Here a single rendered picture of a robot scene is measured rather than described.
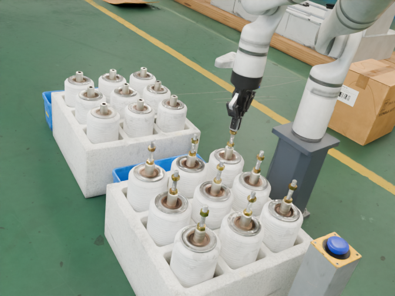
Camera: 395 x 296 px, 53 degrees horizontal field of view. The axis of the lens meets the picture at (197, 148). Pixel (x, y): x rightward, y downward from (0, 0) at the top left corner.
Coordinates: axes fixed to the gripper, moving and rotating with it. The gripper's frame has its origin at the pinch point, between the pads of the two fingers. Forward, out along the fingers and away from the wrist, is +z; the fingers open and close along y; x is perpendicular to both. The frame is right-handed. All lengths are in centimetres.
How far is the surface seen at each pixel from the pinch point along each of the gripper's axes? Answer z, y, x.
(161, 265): 18.1, -36.6, -5.0
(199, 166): 10.5, -9.9, 3.2
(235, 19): 26, 211, 100
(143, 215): 17.9, -27.1, 7.1
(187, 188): 15.0, -14.4, 3.4
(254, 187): 10.6, -7.7, -11.7
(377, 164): 36, 81, -37
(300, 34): 20, 197, 42
